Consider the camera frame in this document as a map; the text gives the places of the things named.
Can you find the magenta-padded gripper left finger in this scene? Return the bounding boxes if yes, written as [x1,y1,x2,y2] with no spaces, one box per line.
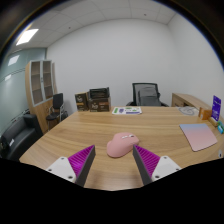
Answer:
[45,144,97,188]

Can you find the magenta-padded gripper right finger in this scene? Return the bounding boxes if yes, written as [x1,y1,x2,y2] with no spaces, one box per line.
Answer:
[132,144,183,186]

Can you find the pink computer mouse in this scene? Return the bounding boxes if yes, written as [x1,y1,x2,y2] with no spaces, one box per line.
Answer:
[106,131,140,159]

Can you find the pink-blue gradient mouse pad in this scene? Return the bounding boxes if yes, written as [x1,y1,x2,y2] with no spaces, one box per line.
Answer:
[179,123,219,153]

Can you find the black leather sofa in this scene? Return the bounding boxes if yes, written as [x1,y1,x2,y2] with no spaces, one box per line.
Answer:
[0,113,44,162]

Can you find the grey smiley print sheet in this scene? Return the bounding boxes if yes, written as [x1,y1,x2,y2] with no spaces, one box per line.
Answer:
[177,105,200,117]

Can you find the printed paper sheet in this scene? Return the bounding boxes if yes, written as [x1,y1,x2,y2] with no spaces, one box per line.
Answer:
[111,106,143,116]

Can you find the black visitor chair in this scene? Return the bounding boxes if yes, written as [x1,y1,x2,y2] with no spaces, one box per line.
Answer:
[45,92,69,129]

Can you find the small brown cardboard box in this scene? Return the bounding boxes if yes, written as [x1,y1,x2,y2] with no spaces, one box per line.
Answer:
[74,92,90,112]

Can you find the orange wooden box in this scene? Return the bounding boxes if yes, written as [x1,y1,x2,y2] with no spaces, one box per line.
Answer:
[198,107,213,121]

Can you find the large brown cardboard box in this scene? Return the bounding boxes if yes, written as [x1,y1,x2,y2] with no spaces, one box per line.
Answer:
[87,96,112,113]

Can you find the grey backpack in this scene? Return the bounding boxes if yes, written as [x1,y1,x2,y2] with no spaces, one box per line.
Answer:
[137,86,163,107]

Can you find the green flat box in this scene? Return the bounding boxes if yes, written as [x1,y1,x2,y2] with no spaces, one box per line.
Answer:
[216,121,224,135]

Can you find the black mesh office chair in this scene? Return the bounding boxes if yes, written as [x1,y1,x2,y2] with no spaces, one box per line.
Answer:
[125,82,170,108]

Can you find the black box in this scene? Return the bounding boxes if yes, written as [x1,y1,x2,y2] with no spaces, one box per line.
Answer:
[89,87,111,100]

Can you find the purple package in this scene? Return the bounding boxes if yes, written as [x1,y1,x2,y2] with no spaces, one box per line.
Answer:
[211,95,222,122]

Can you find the wooden shelf cabinet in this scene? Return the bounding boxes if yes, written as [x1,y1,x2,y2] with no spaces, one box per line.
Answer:
[24,59,58,134]

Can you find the ceiling light panel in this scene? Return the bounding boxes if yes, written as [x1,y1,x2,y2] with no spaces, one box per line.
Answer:
[15,28,40,47]

